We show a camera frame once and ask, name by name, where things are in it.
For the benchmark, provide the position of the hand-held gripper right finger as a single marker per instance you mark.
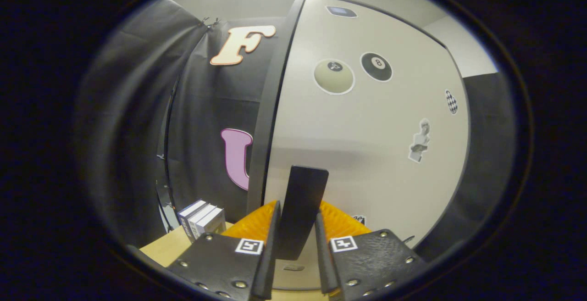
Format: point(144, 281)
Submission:
point(323, 264)

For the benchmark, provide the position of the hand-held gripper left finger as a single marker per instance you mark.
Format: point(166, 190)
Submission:
point(273, 255)

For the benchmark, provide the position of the beige cabinet door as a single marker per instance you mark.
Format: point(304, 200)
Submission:
point(367, 154)

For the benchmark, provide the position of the white and navy box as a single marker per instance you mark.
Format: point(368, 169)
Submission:
point(202, 212)
point(192, 207)
point(213, 218)

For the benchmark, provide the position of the dark grey cabinet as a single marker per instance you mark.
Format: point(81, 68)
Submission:
point(263, 131)

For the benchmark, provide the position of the thin black stand pole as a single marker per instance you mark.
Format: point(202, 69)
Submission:
point(166, 154)

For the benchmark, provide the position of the black backdrop cloth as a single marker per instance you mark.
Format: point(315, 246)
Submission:
point(128, 131)

